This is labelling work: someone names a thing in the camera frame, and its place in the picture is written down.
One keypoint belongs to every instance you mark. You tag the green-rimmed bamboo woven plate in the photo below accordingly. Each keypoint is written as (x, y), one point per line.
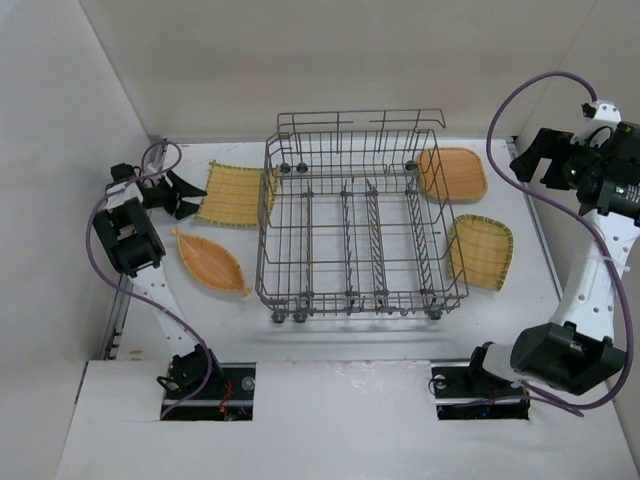
(481, 251)

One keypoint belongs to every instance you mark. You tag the yellow rectangular bamboo mat plate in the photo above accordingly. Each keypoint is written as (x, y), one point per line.
(233, 196)

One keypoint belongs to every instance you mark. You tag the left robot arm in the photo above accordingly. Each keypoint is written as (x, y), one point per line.
(135, 250)

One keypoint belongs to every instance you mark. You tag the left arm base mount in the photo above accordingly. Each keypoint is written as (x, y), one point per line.
(225, 399)

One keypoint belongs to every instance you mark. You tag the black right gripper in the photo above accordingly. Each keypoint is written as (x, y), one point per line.
(547, 157)

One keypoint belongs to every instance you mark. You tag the grey wire dish rack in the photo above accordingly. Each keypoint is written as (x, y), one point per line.
(355, 217)

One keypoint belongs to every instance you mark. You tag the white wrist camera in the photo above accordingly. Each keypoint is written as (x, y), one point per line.
(600, 113)
(119, 193)

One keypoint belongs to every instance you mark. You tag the orange square woven plate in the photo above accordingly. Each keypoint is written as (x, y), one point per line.
(452, 173)

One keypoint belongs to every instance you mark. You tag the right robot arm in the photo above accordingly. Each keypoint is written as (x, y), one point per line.
(574, 351)

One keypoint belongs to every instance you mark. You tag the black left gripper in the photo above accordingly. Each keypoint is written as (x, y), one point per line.
(167, 195)

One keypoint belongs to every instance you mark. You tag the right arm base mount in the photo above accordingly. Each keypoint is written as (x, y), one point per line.
(463, 396)

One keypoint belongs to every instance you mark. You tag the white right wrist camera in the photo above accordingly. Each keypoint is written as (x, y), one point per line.
(600, 113)

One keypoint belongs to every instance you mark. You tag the orange fish-shaped woven plate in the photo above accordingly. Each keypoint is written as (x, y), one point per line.
(210, 264)

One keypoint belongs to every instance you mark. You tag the aluminium rail left side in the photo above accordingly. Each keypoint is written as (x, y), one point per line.
(153, 160)

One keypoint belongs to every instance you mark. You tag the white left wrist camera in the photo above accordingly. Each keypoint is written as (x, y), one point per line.
(119, 193)

